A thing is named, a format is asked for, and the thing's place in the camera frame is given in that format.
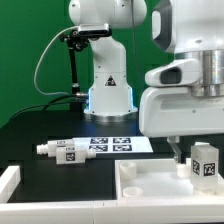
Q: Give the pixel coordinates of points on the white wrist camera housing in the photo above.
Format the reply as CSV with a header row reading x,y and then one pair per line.
x,y
181,72

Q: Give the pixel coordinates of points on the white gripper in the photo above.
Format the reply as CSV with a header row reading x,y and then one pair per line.
x,y
173,111

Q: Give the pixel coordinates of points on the white U-shaped fence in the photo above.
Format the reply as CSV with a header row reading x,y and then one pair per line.
x,y
124,211

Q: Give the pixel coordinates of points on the white square table top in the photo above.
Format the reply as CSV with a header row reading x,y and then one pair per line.
x,y
160,179

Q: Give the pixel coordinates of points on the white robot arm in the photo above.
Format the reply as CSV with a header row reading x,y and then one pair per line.
x,y
189,29

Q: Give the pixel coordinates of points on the white marker sheet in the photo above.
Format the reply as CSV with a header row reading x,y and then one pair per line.
x,y
135,144

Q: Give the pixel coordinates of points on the black camera stand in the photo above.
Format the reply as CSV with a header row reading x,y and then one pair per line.
x,y
74,44

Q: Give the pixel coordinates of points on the grey camera on stand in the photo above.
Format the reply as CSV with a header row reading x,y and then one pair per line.
x,y
92,30

